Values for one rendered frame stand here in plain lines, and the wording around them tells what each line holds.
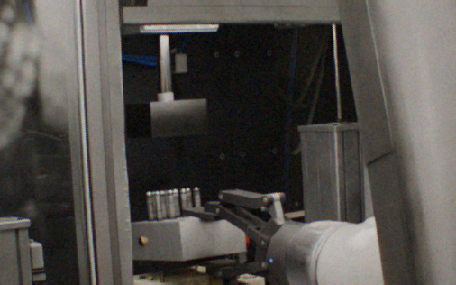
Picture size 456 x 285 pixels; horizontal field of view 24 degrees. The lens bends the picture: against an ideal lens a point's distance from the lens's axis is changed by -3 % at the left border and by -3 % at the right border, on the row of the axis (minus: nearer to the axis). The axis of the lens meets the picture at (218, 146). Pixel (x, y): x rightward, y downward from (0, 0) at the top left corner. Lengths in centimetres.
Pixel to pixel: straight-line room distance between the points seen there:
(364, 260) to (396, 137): 50
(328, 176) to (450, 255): 99
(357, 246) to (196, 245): 31
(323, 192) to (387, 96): 98
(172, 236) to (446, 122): 80
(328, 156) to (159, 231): 30
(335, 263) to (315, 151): 49
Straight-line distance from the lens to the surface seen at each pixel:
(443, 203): 58
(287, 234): 120
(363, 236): 110
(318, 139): 157
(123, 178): 115
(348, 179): 156
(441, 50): 59
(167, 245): 136
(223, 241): 137
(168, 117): 139
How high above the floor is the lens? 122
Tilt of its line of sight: 3 degrees down
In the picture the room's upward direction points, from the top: 3 degrees counter-clockwise
